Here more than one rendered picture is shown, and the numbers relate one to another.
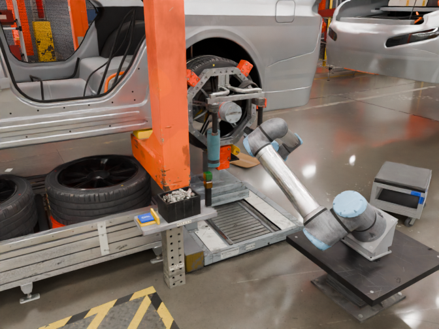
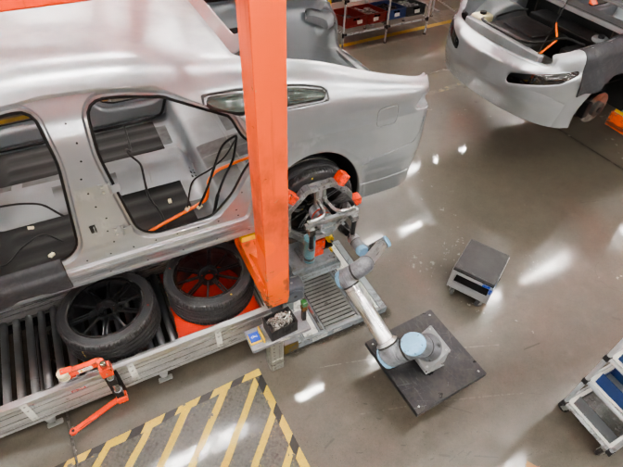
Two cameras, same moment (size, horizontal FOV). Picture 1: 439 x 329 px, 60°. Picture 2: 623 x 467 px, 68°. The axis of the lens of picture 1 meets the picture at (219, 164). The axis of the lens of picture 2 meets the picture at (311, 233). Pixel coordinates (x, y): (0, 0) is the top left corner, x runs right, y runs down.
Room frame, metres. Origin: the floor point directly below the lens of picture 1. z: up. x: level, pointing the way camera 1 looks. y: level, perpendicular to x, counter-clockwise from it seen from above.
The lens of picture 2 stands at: (0.08, 0.05, 3.22)
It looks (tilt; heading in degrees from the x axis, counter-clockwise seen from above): 46 degrees down; 359
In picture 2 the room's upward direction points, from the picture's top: 2 degrees clockwise
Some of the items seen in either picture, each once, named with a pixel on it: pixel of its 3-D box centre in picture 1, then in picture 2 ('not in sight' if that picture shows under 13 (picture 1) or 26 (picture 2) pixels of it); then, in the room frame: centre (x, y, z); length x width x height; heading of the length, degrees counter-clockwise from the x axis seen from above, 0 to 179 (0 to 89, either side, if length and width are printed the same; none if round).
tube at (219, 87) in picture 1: (216, 86); (313, 208); (2.44, 0.02, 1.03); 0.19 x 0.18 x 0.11; 28
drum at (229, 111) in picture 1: (226, 109); (322, 218); (2.54, -0.05, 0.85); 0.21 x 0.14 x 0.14; 28
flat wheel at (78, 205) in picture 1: (100, 187); (209, 281); (2.28, 0.79, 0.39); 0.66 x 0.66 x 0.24
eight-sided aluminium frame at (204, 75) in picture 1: (221, 108); (317, 211); (2.60, -0.01, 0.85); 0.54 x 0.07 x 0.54; 118
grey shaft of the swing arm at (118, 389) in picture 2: not in sight; (113, 381); (1.48, 1.30, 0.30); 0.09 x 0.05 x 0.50; 118
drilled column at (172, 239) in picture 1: (172, 251); (274, 349); (1.81, 0.27, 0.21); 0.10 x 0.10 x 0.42; 28
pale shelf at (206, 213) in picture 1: (176, 216); (277, 331); (1.83, 0.24, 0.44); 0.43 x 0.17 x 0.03; 118
